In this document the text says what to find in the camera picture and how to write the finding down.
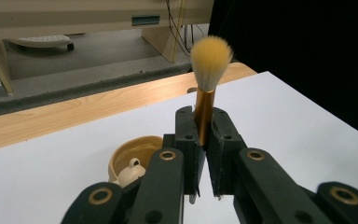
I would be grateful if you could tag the tan cup with bear figure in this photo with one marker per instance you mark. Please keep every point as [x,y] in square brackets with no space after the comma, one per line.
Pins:
[130,151]

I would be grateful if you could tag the light wooden table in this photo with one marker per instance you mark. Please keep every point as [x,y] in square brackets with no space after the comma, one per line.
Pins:
[74,115]

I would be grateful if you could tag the makeup brush with gold ferrule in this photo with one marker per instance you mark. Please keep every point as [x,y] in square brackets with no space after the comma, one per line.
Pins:
[209,59]

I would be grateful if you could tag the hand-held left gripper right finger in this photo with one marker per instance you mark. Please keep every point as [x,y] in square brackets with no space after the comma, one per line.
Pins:
[225,155]

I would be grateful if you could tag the chair base leg with caster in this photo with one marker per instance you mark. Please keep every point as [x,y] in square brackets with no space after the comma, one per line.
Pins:
[40,41]

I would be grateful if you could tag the light wooden desk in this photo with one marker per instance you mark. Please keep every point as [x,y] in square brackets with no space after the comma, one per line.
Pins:
[74,21]

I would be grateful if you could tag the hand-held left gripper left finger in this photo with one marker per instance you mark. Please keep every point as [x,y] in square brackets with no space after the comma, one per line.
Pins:
[190,149]

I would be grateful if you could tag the black curtain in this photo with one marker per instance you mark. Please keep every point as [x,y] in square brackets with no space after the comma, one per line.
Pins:
[307,46]

